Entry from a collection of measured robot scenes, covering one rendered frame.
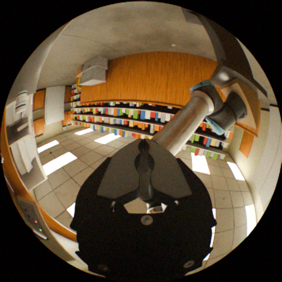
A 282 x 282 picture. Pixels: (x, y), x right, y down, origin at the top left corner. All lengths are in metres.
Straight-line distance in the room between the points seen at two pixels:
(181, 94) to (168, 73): 0.46
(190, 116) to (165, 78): 1.51
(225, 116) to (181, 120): 0.25
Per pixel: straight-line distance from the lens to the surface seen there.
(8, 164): 0.54
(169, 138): 0.26
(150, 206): 0.29
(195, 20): 1.33
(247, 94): 0.51
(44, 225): 0.47
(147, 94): 1.79
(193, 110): 0.32
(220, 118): 0.45
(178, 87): 1.70
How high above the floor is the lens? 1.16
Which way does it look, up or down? 22 degrees up
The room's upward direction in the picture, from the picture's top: 175 degrees counter-clockwise
